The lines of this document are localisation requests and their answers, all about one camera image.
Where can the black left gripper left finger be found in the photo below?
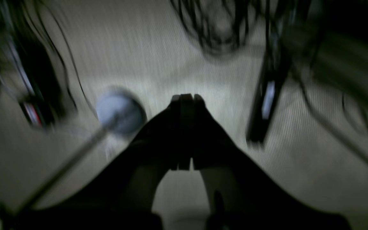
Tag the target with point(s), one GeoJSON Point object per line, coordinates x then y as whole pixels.
{"type": "Point", "coordinates": [121, 194]}

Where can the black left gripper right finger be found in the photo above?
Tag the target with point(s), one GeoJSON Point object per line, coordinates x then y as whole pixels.
{"type": "Point", "coordinates": [241, 195]}

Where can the round grey floor disc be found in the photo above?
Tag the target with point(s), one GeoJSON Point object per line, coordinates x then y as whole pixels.
{"type": "Point", "coordinates": [120, 112]}

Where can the black metal frame leg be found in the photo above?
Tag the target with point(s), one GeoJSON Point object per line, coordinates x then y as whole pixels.
{"type": "Point", "coordinates": [273, 73]}

